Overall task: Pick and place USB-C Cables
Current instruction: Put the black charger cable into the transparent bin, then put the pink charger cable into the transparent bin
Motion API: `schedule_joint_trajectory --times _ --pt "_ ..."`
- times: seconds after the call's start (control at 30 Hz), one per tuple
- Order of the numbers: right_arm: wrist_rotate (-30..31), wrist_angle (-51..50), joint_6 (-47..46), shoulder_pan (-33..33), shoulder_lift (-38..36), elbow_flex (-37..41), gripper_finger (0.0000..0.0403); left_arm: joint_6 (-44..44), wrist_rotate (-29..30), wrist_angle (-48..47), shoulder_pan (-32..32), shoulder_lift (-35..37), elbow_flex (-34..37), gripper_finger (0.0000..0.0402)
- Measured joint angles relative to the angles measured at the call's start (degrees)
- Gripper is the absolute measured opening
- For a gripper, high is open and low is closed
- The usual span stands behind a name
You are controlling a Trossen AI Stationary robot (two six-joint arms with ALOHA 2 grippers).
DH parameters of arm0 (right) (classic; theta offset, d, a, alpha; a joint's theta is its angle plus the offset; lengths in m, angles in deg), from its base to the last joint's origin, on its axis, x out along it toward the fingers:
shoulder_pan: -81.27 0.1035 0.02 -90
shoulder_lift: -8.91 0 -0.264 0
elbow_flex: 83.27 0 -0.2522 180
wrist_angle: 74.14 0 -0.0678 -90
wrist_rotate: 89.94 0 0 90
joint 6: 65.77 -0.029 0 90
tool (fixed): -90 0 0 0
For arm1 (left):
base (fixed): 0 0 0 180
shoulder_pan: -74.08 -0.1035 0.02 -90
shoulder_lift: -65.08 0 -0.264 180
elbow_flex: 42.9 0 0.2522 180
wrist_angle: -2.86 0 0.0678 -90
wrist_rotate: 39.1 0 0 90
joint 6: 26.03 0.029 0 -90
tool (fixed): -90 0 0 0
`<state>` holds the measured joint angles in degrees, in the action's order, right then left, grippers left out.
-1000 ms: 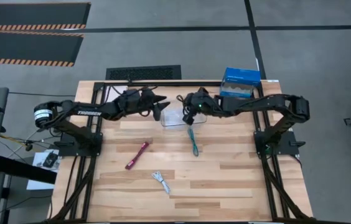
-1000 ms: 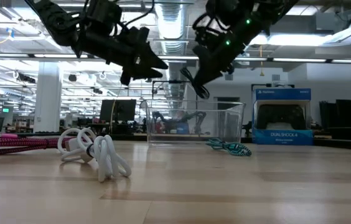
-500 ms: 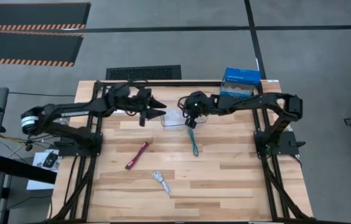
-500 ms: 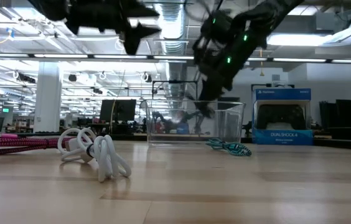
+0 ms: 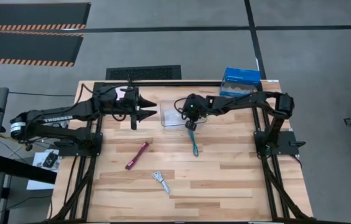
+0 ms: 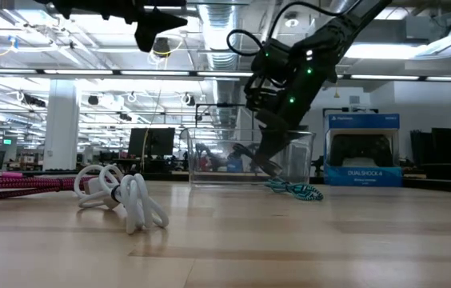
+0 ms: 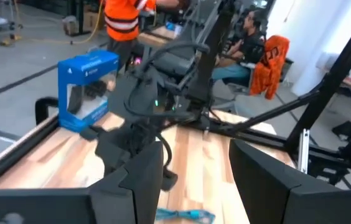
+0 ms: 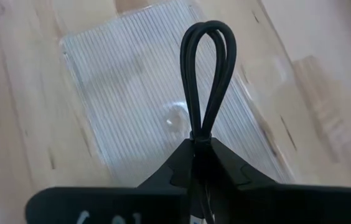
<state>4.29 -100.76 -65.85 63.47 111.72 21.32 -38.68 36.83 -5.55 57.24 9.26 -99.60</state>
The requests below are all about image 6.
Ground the clear plastic container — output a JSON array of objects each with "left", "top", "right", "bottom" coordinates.
[{"left": 185, "top": 127, "right": 317, "bottom": 188}]

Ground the black equipment rack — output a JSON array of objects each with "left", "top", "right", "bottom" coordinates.
[{"left": 409, "top": 126, "right": 451, "bottom": 181}]

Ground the black computer monitor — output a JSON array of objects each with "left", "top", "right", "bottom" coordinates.
[{"left": 128, "top": 127, "right": 176, "bottom": 158}]

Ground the blue DualShock controller box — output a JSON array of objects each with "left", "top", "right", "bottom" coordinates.
[{"left": 323, "top": 114, "right": 403, "bottom": 188}]

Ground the silver ventilation duct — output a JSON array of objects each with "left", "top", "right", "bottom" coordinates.
[{"left": 199, "top": 3, "right": 246, "bottom": 129}]

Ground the pink red braided USB-C cable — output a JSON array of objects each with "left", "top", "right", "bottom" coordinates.
[{"left": 0, "top": 175, "right": 93, "bottom": 201}]

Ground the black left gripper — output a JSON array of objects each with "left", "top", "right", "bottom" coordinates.
[{"left": 35, "top": 0, "right": 189, "bottom": 53}]

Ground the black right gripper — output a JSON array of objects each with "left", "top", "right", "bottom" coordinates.
[{"left": 245, "top": 15, "right": 361, "bottom": 177}]

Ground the teal braided USB-C cable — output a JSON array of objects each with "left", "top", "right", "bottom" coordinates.
[{"left": 265, "top": 178, "right": 325, "bottom": 202}]

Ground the white building pillar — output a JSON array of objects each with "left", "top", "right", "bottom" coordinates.
[{"left": 43, "top": 78, "right": 81, "bottom": 172}]

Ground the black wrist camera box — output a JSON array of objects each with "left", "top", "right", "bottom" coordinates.
[{"left": 250, "top": 38, "right": 293, "bottom": 81}]

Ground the long ceiling light strip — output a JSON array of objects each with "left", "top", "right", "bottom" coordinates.
[{"left": 0, "top": 67, "right": 451, "bottom": 83}]

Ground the white USB-C cable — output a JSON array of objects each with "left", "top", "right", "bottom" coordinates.
[{"left": 74, "top": 163, "right": 170, "bottom": 235}]

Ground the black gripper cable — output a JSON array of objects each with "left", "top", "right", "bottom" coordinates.
[{"left": 225, "top": 0, "right": 366, "bottom": 57}]

